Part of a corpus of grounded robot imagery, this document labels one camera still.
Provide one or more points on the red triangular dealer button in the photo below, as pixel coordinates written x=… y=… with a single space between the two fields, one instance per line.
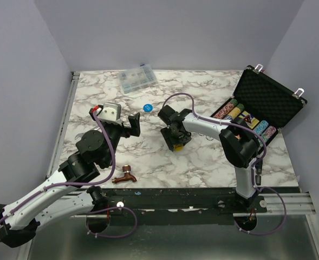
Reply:
x=248 y=118

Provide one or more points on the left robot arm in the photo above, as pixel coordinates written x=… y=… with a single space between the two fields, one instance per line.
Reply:
x=74 y=188

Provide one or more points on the brown faucet tap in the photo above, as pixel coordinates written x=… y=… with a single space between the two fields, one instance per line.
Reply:
x=127 y=175

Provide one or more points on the aluminium frame rail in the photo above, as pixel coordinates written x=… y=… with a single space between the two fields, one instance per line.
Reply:
x=55 y=158

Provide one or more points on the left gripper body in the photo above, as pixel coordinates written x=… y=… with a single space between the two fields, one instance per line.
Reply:
x=116 y=133

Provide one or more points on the clear plastic organizer box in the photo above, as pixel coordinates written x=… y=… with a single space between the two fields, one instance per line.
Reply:
x=137 y=78

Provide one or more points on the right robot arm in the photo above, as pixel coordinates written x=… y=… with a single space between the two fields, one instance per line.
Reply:
x=240 y=145

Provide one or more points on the blue playing card deck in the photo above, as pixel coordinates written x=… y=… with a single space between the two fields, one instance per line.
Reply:
x=255 y=121

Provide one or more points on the yellow big blind button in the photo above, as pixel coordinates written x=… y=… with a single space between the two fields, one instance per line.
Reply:
x=178 y=147

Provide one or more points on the silver wrench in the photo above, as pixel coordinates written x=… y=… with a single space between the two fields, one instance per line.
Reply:
x=79 y=135

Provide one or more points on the black pipe fitting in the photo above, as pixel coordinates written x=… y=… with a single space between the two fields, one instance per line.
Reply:
x=258 y=176

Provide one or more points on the blue small blind button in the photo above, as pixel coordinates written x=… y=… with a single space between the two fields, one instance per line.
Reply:
x=147 y=108

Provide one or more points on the black poker chip case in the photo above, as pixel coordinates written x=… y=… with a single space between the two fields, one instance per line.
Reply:
x=267 y=100

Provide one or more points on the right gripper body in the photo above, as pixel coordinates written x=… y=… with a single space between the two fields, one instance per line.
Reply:
x=180 y=138

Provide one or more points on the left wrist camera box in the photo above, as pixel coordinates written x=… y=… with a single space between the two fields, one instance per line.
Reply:
x=108 y=112

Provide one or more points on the black mounting rail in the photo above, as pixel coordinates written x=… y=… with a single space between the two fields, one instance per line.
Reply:
x=172 y=206

